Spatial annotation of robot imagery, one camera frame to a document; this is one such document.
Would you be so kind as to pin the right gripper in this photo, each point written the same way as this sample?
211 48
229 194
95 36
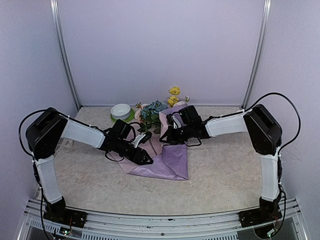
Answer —
170 139

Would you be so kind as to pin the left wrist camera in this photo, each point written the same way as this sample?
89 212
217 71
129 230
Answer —
140 139

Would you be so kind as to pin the purple wrapping paper sheet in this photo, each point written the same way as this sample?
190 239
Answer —
170 162

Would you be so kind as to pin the green plate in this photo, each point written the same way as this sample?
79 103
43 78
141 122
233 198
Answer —
129 118

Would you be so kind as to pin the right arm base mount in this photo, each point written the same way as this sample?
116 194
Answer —
257 216

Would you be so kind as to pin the left aluminium frame post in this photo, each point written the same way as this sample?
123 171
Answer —
54 6

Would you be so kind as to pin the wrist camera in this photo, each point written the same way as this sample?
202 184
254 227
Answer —
173 121
140 139

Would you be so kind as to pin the yellow fake flower stem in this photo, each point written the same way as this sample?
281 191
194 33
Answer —
173 98

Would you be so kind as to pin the blue fake flower bunch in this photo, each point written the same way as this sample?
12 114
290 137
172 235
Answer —
153 119

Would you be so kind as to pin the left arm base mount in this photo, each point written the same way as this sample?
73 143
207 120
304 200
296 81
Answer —
68 217

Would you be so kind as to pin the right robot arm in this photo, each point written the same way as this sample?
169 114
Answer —
264 132

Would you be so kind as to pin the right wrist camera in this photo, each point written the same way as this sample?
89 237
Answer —
173 121

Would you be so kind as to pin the front aluminium rail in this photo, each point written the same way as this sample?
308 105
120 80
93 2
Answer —
112 226

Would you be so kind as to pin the aluminium frame post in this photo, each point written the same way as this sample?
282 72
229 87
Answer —
258 52
54 6

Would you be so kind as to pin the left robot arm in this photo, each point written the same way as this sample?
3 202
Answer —
51 127

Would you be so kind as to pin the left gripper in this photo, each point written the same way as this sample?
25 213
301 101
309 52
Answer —
140 160

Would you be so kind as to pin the white ceramic bowl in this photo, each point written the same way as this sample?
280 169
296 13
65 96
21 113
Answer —
120 111

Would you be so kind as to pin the clear printed cellophane wrap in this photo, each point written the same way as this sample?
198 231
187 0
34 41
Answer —
65 143

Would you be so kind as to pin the pink fake rose bunch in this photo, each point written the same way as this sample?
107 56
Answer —
141 116

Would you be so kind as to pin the right aluminium frame post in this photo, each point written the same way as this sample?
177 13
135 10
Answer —
258 52

